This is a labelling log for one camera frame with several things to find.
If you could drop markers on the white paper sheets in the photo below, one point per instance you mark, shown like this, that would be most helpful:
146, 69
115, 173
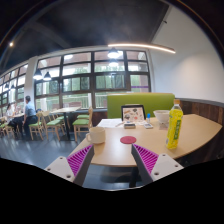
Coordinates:
109, 123

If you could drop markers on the small dark box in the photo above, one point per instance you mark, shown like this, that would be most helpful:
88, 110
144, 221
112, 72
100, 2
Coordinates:
129, 125

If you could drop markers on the white bowl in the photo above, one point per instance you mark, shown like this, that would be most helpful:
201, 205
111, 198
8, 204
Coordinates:
161, 116

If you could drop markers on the small blue-capped bottle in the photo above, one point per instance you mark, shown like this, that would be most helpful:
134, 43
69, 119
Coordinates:
148, 118

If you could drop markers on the light wooden dining table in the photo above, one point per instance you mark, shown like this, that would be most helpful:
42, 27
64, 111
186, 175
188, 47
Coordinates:
65, 110

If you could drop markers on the black-framed picture stand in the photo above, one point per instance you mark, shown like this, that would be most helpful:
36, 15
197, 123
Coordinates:
133, 113

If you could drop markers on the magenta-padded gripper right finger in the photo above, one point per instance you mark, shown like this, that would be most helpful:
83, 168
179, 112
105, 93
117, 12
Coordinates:
146, 160

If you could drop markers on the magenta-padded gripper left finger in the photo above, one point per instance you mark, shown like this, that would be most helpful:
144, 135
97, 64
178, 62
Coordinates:
78, 160

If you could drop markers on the dark-framed window wall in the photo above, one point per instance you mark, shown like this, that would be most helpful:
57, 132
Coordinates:
91, 80

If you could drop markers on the small brown card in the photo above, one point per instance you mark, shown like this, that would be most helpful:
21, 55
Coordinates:
163, 126

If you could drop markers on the green upholstered booth bench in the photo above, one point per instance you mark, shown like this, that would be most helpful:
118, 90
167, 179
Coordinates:
140, 99

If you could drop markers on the yellow drink bottle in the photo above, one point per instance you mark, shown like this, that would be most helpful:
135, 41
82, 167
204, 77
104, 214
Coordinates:
174, 128

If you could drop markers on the small white handheld device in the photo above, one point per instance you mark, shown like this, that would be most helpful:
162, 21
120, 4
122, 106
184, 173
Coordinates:
148, 126

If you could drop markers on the black pendant lamps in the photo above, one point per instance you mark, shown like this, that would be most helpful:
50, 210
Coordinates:
113, 53

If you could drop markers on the curved linear ceiling light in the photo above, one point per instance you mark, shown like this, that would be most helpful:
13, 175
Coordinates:
143, 46

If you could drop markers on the flat round red coaster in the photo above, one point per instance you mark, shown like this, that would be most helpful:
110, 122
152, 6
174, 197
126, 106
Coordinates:
128, 140

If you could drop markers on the wooden chairs with green seats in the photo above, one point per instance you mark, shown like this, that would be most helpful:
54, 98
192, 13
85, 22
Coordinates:
53, 124

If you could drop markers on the person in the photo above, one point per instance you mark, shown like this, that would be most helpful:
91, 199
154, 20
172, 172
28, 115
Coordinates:
9, 111
29, 111

